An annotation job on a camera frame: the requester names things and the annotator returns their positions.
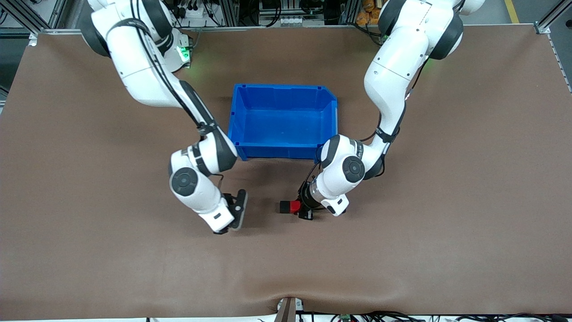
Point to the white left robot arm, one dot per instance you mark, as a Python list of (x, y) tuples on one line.
[(393, 67)]

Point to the white connector block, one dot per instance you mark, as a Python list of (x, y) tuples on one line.
[(290, 20)]

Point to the brown table mat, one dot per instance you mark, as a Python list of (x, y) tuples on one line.
[(89, 223)]

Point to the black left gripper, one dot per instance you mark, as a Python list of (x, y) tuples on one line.
[(306, 199)]

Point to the small red cube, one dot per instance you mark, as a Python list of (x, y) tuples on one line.
[(295, 206)]

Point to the brown table clamp post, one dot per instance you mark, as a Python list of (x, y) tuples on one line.
[(288, 311)]

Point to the aluminium frame profile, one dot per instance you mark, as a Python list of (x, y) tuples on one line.
[(20, 17), (552, 18)]

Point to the blue plastic storage bin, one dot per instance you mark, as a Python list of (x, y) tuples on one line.
[(281, 120)]

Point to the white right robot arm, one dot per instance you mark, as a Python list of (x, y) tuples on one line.
[(134, 67)]

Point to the orange packets pile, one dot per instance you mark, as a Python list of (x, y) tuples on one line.
[(368, 15)]

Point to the silver table edge rail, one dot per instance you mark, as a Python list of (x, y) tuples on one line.
[(268, 27)]

